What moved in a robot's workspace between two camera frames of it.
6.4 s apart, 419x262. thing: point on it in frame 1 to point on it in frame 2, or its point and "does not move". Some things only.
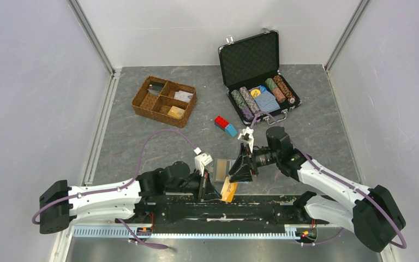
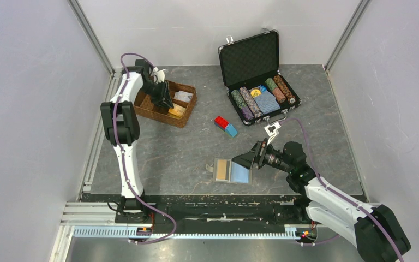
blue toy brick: [231, 130] does not move
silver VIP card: [183, 95] does not move
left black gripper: [206, 191] to [164, 98]
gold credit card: [228, 190] to [177, 111]
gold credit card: [222, 168] does not move
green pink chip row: [276, 91] does not move
